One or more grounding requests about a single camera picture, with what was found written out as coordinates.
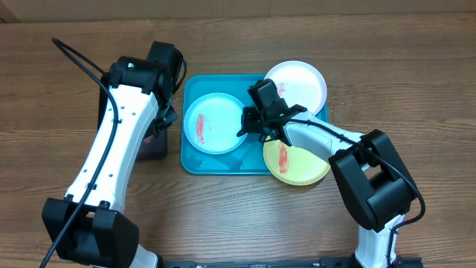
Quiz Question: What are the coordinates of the light blue plate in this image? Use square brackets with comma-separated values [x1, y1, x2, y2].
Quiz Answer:
[183, 93, 247, 154]

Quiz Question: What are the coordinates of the yellow plate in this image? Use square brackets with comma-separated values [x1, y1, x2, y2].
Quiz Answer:
[263, 136, 330, 186]

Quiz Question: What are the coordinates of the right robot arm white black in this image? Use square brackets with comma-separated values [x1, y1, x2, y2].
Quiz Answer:
[240, 104, 424, 268]

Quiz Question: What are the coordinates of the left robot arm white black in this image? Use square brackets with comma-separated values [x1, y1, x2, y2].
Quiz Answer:
[41, 57, 181, 267]

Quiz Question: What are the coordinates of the black tray with water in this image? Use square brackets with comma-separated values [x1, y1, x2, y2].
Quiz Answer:
[98, 72, 173, 160]

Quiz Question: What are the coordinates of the teal plastic tray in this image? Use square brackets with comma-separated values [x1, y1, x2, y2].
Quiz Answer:
[180, 74, 330, 176]

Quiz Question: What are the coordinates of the white plate with red stain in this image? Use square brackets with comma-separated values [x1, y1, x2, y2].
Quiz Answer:
[265, 60, 327, 115]

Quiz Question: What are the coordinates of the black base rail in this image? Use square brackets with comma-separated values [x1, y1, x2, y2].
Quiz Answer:
[163, 256, 425, 268]

